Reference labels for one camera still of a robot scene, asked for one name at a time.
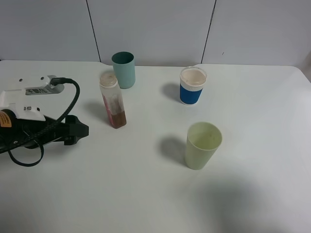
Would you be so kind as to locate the blue white paper cup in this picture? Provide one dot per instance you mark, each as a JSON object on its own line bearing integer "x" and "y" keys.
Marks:
{"x": 192, "y": 81}

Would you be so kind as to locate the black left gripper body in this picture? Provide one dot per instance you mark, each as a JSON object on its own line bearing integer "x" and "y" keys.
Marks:
{"x": 14, "y": 130}

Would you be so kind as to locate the light green plastic cup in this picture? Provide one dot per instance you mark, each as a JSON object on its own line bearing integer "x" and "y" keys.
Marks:
{"x": 203, "y": 139}

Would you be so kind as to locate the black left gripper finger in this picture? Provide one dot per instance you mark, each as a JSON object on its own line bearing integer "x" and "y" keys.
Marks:
{"x": 75, "y": 131}

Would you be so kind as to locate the teal plastic cup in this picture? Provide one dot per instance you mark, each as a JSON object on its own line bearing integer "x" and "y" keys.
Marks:
{"x": 124, "y": 69}

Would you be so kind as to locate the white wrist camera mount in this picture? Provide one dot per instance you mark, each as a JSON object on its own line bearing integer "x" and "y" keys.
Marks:
{"x": 13, "y": 97}

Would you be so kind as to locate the clear drink bottle pink label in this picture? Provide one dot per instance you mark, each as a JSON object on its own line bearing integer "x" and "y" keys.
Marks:
{"x": 113, "y": 101}

